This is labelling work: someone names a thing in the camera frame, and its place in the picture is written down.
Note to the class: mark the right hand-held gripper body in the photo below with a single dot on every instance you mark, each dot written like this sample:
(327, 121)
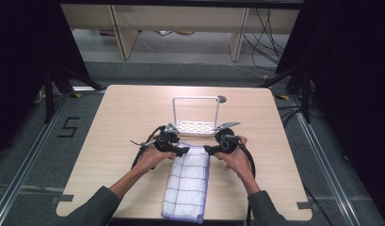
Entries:
(226, 142)

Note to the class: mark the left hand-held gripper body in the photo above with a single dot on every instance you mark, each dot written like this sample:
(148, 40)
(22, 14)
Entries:
(166, 141)

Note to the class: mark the white cloth with purple lines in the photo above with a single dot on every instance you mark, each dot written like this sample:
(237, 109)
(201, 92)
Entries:
(187, 185)

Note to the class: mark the person's left hand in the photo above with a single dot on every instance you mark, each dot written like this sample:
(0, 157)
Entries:
(152, 158)

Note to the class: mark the person's right hand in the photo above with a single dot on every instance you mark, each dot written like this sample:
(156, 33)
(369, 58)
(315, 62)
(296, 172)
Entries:
(240, 163)

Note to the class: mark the round dark table grommet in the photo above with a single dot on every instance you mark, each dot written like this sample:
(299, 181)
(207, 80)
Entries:
(222, 99)

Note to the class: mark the black metal stand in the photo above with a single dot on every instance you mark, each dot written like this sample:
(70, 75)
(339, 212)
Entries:
(305, 94)
(49, 94)

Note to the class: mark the black tape floor mark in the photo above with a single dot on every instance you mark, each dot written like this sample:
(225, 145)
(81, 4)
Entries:
(69, 127)

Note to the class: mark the grey tape strip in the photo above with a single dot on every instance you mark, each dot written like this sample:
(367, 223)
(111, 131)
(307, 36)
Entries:
(64, 198)
(304, 205)

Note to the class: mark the yellow tape mark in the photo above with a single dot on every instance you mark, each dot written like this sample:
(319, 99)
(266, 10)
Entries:
(76, 95)

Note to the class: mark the beige wooden desk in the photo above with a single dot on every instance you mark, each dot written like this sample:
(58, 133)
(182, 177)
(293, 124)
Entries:
(180, 17)

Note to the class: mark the black curtain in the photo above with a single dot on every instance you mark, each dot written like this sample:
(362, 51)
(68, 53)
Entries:
(347, 78)
(24, 62)

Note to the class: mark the aluminium floor rail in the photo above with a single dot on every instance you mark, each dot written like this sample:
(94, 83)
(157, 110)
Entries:
(325, 169)
(22, 169)

